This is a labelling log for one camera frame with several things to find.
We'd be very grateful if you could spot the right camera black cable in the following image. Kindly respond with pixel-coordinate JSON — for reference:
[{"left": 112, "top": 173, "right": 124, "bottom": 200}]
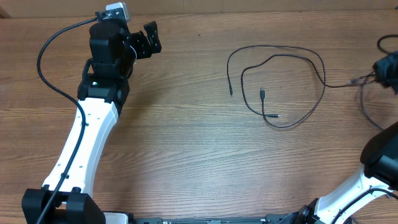
[{"left": 331, "top": 187, "right": 398, "bottom": 224}]

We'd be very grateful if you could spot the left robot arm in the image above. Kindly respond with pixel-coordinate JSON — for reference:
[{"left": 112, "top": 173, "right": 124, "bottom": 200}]
[{"left": 21, "top": 19, "right": 162, "bottom": 223}]

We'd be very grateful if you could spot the black USB-A cable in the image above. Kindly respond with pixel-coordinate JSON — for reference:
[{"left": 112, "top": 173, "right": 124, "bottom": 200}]
[{"left": 241, "top": 54, "right": 377, "bottom": 118}]

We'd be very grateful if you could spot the camera black cable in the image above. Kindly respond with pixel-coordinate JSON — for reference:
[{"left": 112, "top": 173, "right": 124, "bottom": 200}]
[
  {"left": 36, "top": 17, "right": 99, "bottom": 224},
  {"left": 331, "top": 187, "right": 398, "bottom": 224}
]

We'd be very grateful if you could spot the left camera black cable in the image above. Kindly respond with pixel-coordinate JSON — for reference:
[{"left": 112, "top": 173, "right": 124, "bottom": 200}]
[{"left": 36, "top": 17, "right": 99, "bottom": 224}]

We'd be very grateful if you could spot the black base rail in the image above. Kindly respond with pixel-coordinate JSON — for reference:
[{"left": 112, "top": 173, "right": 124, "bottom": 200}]
[{"left": 102, "top": 203, "right": 354, "bottom": 224}]

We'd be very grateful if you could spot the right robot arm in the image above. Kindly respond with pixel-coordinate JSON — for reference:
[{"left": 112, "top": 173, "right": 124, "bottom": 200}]
[{"left": 280, "top": 123, "right": 397, "bottom": 223}]

